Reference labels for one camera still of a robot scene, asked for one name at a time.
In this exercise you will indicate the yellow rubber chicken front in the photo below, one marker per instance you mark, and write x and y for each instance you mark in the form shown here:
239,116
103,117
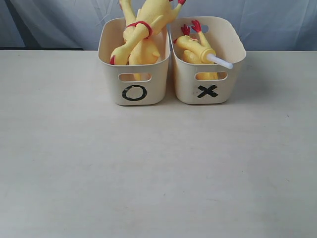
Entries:
146,51

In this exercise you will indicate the yellow rubber chicken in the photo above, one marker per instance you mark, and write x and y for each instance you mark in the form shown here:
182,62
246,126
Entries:
153,16
146,51

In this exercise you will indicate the headless yellow rubber chicken body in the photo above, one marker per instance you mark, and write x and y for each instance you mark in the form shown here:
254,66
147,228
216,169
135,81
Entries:
189,56

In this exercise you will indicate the detached chicken head with tube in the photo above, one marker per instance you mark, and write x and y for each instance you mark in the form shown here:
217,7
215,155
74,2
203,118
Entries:
204,53

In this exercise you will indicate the cream bin marked O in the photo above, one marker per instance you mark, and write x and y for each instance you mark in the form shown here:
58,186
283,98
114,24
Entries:
133,84

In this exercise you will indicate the cream bin marked X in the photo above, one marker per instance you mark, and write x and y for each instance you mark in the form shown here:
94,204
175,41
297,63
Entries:
207,83

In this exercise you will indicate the white backdrop curtain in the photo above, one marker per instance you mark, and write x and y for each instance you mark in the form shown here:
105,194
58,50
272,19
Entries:
263,25

